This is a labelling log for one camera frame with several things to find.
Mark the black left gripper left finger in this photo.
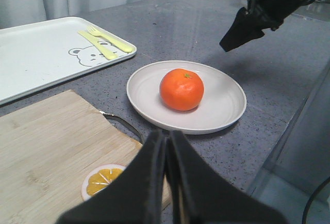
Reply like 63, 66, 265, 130
56, 130, 166, 223

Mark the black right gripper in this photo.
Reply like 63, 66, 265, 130
219, 0, 315, 52

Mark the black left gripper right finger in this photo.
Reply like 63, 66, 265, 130
166, 131, 287, 223

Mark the beige round plate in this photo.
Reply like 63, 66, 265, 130
126, 60, 247, 135

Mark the orange mandarin fruit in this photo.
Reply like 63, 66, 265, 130
159, 68, 204, 111

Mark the white rectangular bear tray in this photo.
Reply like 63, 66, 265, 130
1, 17, 137, 105

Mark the fake orange slice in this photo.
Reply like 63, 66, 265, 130
81, 164, 126, 201

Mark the wooden cutting board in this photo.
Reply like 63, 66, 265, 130
0, 89, 172, 224

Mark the transparent acrylic side panel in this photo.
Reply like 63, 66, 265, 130
248, 65, 329, 223

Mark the pale yellow plastic knife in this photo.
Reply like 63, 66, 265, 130
78, 30, 118, 60

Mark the pale yellow plastic fork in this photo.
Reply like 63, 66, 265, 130
87, 26, 134, 53

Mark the metal cutting board handle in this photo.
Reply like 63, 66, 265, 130
99, 110, 144, 144

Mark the black cable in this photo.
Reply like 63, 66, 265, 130
302, 176, 330, 224

